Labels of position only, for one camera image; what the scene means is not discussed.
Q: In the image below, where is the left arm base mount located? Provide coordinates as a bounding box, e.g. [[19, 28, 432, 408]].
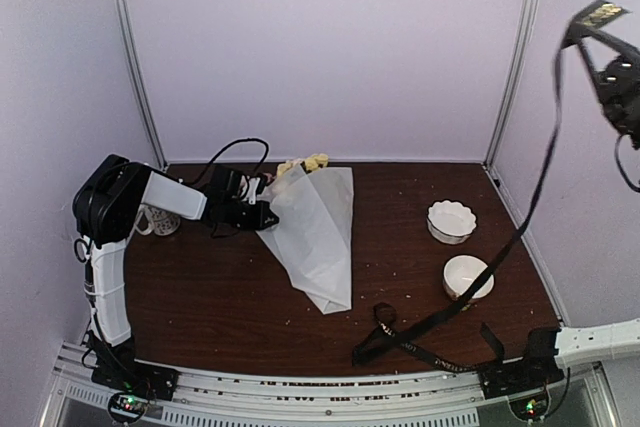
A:
[[89, 342, 179, 426]]

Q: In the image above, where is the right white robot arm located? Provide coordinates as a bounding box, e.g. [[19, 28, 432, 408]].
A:
[[512, 38, 639, 389]]

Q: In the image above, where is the white scalloped bowl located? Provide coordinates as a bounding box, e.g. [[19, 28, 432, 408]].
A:
[[426, 200, 477, 245]]

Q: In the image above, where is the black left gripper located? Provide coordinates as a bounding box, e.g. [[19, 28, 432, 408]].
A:
[[223, 198, 278, 231]]

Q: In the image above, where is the black strap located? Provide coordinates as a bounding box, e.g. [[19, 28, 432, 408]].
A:
[[350, 0, 634, 376]]

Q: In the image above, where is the plain white round bowl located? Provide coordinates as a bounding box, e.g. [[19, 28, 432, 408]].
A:
[[443, 255, 487, 301]]

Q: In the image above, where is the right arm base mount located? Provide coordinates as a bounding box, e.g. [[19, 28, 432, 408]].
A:
[[478, 356, 569, 425]]

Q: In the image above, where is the aluminium front rail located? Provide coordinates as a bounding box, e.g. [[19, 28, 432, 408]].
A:
[[35, 342, 622, 426]]

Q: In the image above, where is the patterned white mug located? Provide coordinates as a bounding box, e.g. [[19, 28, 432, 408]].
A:
[[134, 205, 181, 237]]

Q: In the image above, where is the white wrapping paper sheet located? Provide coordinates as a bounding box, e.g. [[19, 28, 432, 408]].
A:
[[258, 166, 354, 315]]

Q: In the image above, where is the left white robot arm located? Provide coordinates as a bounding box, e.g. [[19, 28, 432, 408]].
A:
[[72, 154, 279, 347]]

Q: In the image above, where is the large yellow flower bunch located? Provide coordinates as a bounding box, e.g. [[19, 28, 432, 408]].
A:
[[276, 153, 329, 177]]

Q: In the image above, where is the aluminium corner post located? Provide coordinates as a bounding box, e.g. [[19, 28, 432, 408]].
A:
[[114, 0, 168, 169], [484, 0, 539, 172]]

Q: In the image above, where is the left aluminium corner post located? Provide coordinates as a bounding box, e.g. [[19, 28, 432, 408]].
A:
[[114, 0, 168, 169]]

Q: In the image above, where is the right aluminium corner post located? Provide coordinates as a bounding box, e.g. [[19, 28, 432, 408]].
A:
[[484, 0, 539, 172]]

